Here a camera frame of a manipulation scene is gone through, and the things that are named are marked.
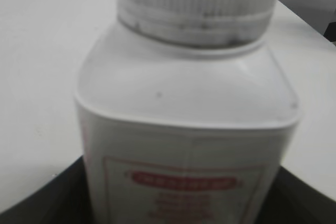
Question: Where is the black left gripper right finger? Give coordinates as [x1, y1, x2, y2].
[272, 165, 336, 224]

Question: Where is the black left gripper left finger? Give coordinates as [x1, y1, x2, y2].
[1, 157, 93, 224]

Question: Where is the white yili changqing yogurt bottle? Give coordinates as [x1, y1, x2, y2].
[75, 24, 300, 223]

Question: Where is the white ribbed bottle cap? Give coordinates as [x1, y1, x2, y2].
[118, 0, 276, 48]

